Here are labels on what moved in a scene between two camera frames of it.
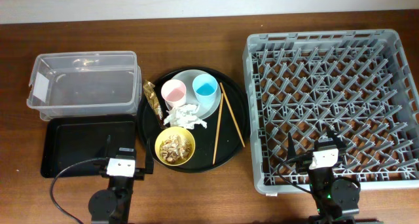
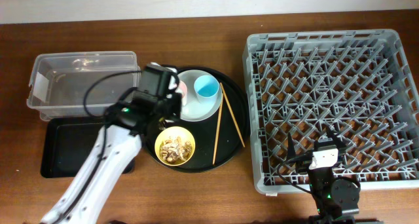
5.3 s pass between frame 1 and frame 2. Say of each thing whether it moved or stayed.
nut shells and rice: stayed
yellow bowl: stayed
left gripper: moved
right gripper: stayed
